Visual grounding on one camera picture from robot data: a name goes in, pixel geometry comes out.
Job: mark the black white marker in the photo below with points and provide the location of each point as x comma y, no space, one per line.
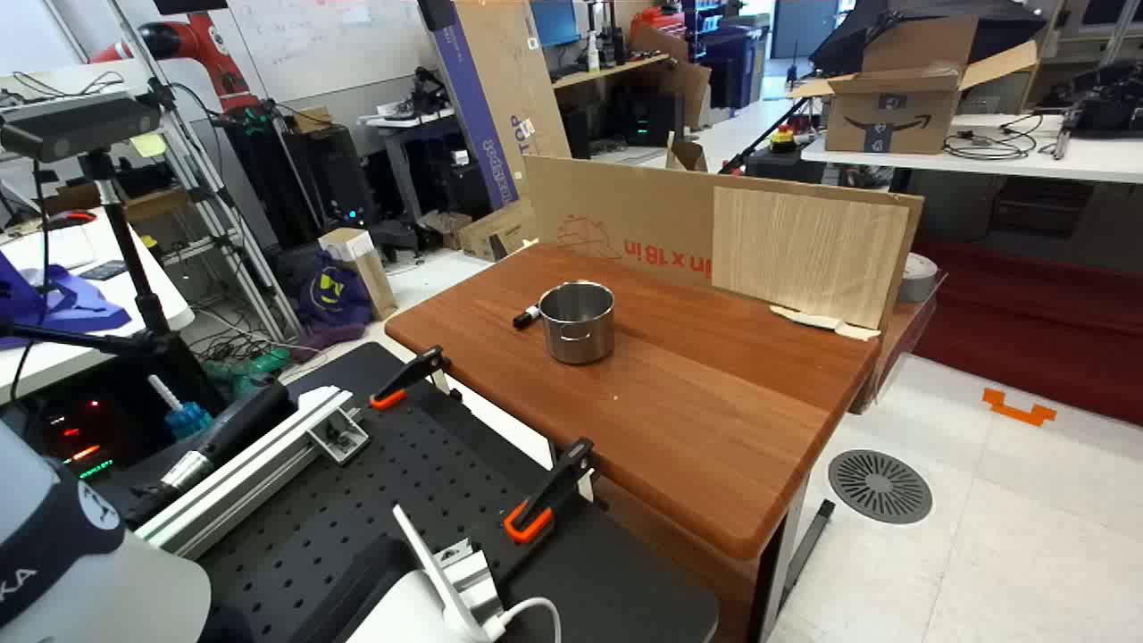
529,314

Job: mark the small steel pot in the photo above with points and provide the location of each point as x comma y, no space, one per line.
580,324

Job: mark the orange floor marker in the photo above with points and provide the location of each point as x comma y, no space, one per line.
1033,414

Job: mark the wooden table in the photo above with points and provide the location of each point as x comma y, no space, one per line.
705,419

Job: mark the black orange clamp far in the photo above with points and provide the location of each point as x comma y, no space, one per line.
411,374

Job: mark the black orange clamp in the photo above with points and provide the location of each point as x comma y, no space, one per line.
411,374
538,512

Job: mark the black orange clamp near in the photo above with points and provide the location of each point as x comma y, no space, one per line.
538,512

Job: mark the small cardboard box floor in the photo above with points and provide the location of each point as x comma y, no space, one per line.
357,250

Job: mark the cardboard sheet backdrop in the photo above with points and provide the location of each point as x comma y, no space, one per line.
814,256

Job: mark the tall cardboard box purple stripe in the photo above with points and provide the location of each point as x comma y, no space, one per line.
498,87

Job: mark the round floor drain grate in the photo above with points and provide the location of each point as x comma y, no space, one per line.
880,486

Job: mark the black perforated breadboard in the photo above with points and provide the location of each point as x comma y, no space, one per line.
316,558

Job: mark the amazon cardboard box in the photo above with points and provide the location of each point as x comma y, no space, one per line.
913,76

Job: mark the white table right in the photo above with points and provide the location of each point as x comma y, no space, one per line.
1008,143

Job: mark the white table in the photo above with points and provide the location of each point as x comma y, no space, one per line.
1008,143
88,250

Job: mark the white table left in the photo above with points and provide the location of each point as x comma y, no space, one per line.
88,250

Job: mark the purple cloth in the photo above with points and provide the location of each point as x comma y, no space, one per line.
64,304

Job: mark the navy white cap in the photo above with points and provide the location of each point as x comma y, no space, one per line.
49,520

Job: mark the aluminium extrusion rail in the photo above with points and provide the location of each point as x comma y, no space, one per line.
325,427

